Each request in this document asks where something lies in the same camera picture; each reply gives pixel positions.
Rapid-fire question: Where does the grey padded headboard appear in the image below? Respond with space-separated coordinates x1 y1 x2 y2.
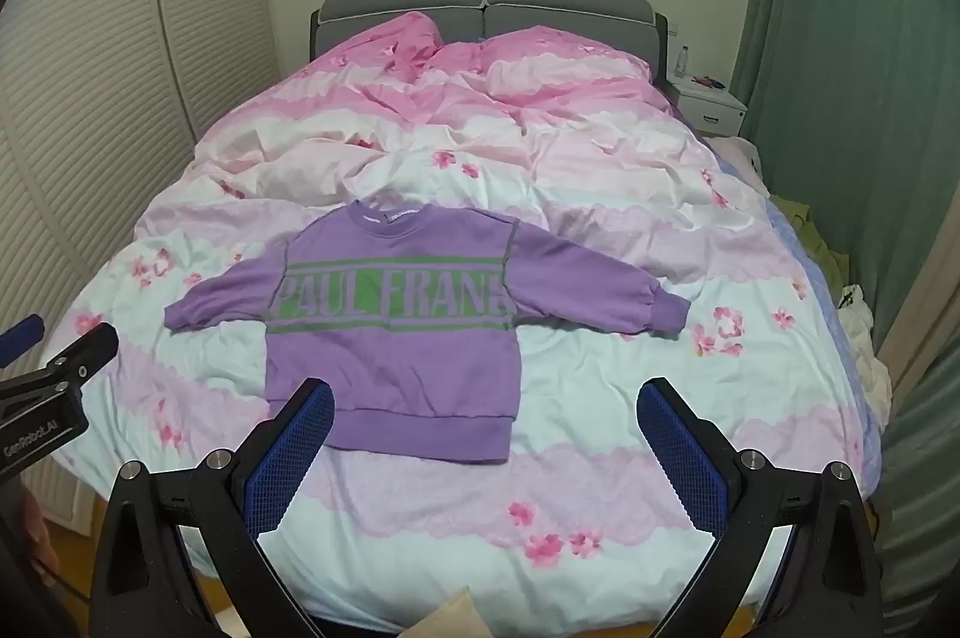
310 0 671 85

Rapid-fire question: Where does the beige cloth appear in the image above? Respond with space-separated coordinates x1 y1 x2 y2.
427 591 481 638

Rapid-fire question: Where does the white nightstand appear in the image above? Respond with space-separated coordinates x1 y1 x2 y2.
667 76 749 137

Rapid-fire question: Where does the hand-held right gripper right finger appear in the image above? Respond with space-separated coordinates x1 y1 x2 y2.
636 377 878 638

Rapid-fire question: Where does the white cloth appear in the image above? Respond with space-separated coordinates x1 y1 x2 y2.
836 284 893 429

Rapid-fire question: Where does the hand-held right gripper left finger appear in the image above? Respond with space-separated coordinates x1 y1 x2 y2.
90 377 336 638

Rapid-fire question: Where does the yellow-green cloth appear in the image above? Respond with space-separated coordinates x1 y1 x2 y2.
772 195 848 287

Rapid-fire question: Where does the wide white louvered wardrobe door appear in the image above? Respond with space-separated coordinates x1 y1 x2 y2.
0 0 197 534

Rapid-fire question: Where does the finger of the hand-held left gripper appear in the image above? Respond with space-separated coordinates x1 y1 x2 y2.
0 314 44 371
0 323 119 413

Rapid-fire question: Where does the purple sweater with green print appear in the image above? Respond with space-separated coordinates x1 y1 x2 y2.
163 199 692 463

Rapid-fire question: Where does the pink floral blanket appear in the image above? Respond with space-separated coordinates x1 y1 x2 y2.
56 10 882 631

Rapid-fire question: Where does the green curtain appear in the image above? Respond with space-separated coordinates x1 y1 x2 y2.
731 0 960 609

